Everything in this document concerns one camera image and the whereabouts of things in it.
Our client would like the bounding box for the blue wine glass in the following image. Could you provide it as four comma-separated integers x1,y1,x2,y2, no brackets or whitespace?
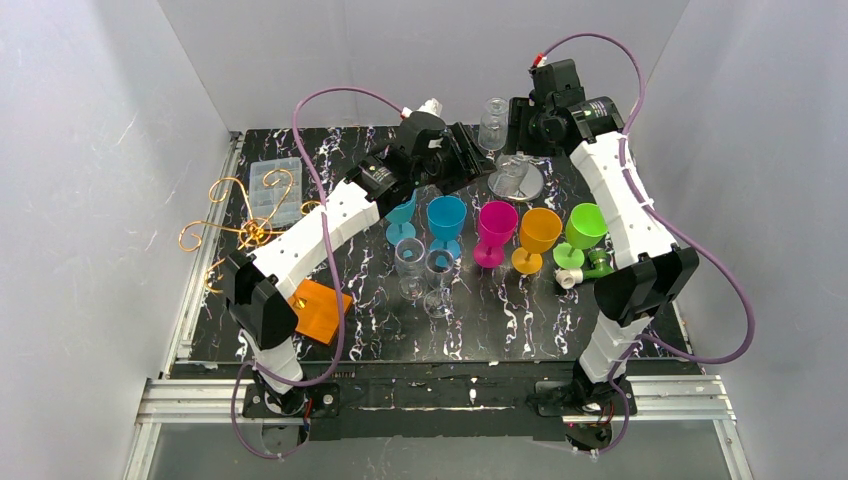
426,195,467,261
385,191,417,246

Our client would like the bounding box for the pink wine glass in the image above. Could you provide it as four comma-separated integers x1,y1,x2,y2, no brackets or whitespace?
473,201,518,269

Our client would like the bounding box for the orange wine glass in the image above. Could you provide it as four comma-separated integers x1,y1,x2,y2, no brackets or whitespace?
511,207,563,275

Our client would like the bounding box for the green wine glass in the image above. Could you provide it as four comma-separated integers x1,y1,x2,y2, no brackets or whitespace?
553,203,608,269

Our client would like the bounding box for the clear wine glass front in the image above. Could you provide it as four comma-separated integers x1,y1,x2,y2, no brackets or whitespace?
423,249,455,318

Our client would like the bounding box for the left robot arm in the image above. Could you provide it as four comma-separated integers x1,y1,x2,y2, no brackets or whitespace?
221,100,495,396

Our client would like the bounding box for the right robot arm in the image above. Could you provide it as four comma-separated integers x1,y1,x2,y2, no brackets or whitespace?
506,55,699,409

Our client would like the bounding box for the upright blue wine glass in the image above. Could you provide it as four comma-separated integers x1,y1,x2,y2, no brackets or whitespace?
385,191,417,246

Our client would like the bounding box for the green white pipe fitting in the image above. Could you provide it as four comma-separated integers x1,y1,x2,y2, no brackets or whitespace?
554,249,614,289

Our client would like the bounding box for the clear plastic organizer box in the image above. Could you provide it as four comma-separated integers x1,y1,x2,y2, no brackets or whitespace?
248,157,303,229

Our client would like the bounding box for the silver wire glass rack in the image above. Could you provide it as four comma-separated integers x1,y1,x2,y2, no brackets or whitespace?
487,154,544,202

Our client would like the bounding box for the aluminium base frame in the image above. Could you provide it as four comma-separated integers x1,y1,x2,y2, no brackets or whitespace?
125,366,752,479

